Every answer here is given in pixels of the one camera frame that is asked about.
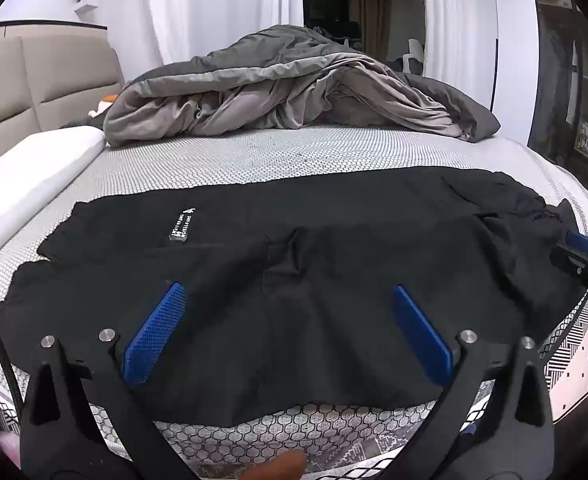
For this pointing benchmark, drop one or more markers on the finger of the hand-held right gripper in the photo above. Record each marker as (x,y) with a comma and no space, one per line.
(576,255)

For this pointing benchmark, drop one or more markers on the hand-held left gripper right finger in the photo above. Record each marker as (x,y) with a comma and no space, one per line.
(424,335)

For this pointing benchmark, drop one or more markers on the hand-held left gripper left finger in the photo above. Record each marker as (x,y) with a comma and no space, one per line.
(153,330)

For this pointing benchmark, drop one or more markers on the black pants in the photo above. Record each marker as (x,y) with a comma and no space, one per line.
(299,210)

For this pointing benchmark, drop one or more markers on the glass door wardrobe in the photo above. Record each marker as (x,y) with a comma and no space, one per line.
(559,85)

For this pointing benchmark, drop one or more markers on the brown rounded object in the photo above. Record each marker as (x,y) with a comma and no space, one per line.
(279,465)

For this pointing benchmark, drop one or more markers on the pink cloth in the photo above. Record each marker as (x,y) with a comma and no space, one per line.
(9,452)

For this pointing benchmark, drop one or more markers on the white pillow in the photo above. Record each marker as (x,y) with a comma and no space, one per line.
(23,175)

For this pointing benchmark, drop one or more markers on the bed mattress with honeycomb cover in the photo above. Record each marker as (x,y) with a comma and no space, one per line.
(274,150)

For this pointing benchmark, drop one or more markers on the orange and white plush toy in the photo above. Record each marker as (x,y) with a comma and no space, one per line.
(104,106)

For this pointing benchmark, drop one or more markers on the white chair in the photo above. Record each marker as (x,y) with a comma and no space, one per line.
(414,55)

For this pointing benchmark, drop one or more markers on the grey duvet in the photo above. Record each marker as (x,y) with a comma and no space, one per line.
(254,90)

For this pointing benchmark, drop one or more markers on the white curtain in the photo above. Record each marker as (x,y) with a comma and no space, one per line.
(198,10)
(454,10)

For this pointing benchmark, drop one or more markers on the beige padded headboard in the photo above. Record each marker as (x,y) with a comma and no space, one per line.
(48,75)

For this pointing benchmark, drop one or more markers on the beige curtain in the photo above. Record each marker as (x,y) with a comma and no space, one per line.
(369,10)

